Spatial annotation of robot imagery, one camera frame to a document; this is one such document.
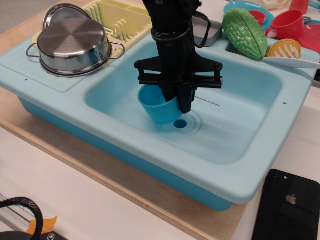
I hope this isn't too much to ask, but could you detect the blue plastic plate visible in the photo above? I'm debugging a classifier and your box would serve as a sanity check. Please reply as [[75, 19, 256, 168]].
[[223, 1, 275, 31]]

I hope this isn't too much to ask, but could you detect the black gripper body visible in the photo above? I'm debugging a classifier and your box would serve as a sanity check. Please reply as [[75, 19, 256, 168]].
[[134, 32, 223, 90]]

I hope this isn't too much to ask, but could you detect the blue plastic cup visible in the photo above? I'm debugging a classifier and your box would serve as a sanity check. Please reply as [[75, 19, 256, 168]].
[[137, 85, 183, 125]]

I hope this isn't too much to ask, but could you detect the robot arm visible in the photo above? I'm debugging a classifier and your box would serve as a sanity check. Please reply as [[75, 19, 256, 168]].
[[134, 0, 223, 114]]

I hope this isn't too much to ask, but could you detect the wooden base board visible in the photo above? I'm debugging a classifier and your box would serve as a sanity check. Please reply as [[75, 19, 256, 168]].
[[0, 0, 248, 240]]

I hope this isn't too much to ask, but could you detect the stainless steel pot lid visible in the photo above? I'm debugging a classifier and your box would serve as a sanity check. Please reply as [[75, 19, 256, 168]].
[[42, 3, 91, 30]]

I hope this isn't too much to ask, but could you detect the tall red cup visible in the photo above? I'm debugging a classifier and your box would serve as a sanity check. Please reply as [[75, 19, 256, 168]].
[[289, 0, 310, 15]]

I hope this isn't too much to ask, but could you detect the small red bowl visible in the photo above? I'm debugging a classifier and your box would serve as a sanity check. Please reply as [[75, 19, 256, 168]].
[[249, 10, 266, 27]]

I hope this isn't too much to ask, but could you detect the green bumpy toy gourd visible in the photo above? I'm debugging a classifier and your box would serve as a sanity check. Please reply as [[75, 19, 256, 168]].
[[222, 8, 268, 60]]

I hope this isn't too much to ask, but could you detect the red plastic plate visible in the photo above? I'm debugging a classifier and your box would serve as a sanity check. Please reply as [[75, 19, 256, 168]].
[[298, 24, 320, 53]]

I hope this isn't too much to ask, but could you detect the orange tape piece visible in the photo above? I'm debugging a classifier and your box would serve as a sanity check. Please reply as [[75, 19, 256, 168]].
[[26, 216, 58, 235]]

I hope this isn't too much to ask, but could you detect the light blue toy sink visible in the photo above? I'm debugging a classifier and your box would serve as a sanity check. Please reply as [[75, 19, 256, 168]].
[[0, 35, 316, 211]]

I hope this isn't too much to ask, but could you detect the black braided cable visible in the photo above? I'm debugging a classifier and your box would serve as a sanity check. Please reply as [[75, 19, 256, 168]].
[[0, 196, 45, 240]]

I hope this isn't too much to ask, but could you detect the black smartphone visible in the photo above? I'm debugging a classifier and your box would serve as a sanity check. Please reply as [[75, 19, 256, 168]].
[[252, 169, 320, 240]]

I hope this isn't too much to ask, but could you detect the red plastic cup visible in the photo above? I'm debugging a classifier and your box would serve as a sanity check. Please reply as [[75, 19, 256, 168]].
[[265, 9, 305, 40]]

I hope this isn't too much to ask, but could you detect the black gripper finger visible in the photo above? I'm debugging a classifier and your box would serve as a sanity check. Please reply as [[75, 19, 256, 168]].
[[178, 83, 196, 114], [160, 83, 178, 102]]

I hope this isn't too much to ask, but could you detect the white plastic spatula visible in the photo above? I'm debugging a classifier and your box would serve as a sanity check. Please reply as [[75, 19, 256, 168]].
[[262, 57, 320, 69]]

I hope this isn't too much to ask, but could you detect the yellow dish rack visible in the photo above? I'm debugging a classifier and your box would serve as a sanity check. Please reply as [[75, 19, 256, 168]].
[[31, 0, 154, 68]]

